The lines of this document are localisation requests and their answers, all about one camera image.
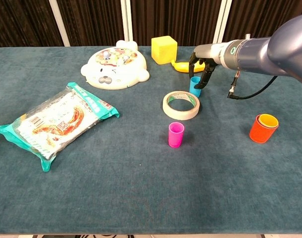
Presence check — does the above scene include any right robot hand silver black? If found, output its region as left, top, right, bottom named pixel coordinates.
left=188, top=42, right=227, bottom=90

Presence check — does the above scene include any blue plastic cup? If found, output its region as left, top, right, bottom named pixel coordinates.
left=189, top=76, right=203, bottom=98

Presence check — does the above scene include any yellow plastic cup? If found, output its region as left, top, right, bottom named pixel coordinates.
left=258, top=114, right=279, bottom=129

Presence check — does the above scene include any pink plastic cup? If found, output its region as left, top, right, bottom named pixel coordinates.
left=168, top=121, right=185, bottom=149

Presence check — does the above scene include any yellow banana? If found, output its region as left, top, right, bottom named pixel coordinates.
left=171, top=59, right=205, bottom=73

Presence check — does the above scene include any yellow foam cube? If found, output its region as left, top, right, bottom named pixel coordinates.
left=151, top=35, right=178, bottom=65

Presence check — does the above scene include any masking tape roll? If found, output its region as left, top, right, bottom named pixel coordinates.
left=162, top=90, right=200, bottom=121

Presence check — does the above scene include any orange plastic cup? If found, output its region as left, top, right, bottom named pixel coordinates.
left=249, top=114, right=279, bottom=144

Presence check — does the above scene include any white bear fishing toy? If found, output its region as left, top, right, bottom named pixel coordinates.
left=81, top=40, right=151, bottom=90

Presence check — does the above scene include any teal velvet tablecloth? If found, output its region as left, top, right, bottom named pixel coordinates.
left=0, top=46, right=302, bottom=235

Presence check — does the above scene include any teal snack package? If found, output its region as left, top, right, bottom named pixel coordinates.
left=0, top=82, right=120, bottom=172

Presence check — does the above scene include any white partition post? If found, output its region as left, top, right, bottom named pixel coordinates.
left=49, top=0, right=71, bottom=47
left=120, top=0, right=134, bottom=42
left=212, top=0, right=233, bottom=47

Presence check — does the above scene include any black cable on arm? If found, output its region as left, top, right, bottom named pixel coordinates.
left=226, top=70, right=278, bottom=100

